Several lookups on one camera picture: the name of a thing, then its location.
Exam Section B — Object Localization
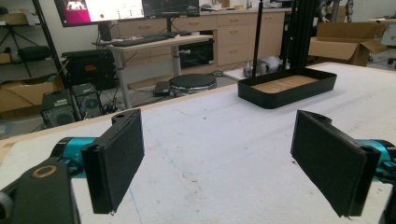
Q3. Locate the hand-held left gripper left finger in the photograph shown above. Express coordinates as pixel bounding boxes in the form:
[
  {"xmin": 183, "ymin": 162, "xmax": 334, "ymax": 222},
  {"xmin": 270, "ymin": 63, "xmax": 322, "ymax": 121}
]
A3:
[{"xmin": 49, "ymin": 108, "xmax": 146, "ymax": 216}]

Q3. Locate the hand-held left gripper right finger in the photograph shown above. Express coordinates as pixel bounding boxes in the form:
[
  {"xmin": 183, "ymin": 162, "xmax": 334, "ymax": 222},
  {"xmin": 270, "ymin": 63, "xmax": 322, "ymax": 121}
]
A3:
[{"xmin": 290, "ymin": 109, "xmax": 396, "ymax": 218}]

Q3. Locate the black power adapter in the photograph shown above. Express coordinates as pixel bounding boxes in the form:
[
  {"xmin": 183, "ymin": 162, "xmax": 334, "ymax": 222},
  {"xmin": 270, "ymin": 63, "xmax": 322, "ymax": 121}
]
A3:
[{"xmin": 152, "ymin": 80, "xmax": 171, "ymax": 97}]

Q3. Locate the black tray with wooden bottom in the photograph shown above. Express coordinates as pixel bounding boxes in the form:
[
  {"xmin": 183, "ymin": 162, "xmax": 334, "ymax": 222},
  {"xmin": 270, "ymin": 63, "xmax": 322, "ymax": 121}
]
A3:
[{"xmin": 237, "ymin": 67, "xmax": 338, "ymax": 110}]

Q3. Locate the black equipment case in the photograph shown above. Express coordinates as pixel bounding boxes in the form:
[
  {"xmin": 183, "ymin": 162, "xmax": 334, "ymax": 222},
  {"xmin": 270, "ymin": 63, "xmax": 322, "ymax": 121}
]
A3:
[{"xmin": 61, "ymin": 49, "xmax": 117, "ymax": 91}]

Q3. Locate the round black disc device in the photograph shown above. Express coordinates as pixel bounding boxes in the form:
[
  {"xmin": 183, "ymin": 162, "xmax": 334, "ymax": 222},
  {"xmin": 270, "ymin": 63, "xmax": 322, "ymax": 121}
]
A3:
[{"xmin": 168, "ymin": 73, "xmax": 218, "ymax": 96}]

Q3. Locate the flat cardboard box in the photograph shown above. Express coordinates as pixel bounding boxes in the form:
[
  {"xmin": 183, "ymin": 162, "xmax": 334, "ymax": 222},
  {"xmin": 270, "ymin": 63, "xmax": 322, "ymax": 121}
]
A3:
[{"xmin": 0, "ymin": 74, "xmax": 64, "ymax": 114}]

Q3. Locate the white headset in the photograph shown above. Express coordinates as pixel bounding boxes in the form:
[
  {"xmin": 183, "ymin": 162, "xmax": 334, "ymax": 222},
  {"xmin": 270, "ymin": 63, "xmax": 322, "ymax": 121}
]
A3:
[{"xmin": 243, "ymin": 55, "xmax": 284, "ymax": 78}]

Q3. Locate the open cardboard box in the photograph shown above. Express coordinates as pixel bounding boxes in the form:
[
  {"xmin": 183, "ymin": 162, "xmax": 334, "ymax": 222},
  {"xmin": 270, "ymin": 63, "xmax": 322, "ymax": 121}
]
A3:
[{"xmin": 307, "ymin": 21, "xmax": 389, "ymax": 67}]

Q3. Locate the black keyboard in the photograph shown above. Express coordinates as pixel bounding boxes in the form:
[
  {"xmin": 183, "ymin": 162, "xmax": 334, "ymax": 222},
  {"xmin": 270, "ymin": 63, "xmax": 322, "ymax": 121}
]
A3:
[{"xmin": 110, "ymin": 35, "xmax": 171, "ymax": 49}]

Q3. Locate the light wooden desk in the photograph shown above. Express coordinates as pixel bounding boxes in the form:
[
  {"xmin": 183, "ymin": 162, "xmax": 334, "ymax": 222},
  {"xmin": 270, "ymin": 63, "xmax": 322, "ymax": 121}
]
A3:
[{"xmin": 92, "ymin": 34, "xmax": 214, "ymax": 110}]

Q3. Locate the black metal shelf rack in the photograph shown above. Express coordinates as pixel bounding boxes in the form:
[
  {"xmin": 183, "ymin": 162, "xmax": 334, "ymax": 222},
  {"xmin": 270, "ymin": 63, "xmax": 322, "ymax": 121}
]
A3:
[{"xmin": 0, "ymin": 0, "xmax": 82, "ymax": 122}]

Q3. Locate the black metal stand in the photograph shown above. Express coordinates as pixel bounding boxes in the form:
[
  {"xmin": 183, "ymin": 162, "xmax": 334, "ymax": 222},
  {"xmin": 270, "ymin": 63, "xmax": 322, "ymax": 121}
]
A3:
[{"xmin": 281, "ymin": 0, "xmax": 318, "ymax": 71}]

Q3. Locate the black bag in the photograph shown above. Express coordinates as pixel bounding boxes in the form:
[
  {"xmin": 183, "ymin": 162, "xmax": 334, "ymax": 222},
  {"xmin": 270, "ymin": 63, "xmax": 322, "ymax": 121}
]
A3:
[{"xmin": 18, "ymin": 45, "xmax": 51, "ymax": 63}]

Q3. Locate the thin black pole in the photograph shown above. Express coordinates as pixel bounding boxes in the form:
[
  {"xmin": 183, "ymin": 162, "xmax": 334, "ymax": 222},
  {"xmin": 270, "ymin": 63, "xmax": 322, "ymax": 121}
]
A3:
[{"xmin": 251, "ymin": 0, "xmax": 265, "ymax": 78}]

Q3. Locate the wooden drawer cabinet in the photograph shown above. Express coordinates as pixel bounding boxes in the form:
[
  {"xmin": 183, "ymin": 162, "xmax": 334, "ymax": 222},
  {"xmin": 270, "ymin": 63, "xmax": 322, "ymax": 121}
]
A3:
[{"xmin": 115, "ymin": 7, "xmax": 292, "ymax": 73}]

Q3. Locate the dark computer monitor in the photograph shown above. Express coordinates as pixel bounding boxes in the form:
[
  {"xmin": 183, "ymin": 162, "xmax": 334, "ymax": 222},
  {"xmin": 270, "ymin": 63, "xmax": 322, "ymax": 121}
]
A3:
[{"xmin": 142, "ymin": 0, "xmax": 201, "ymax": 19}]

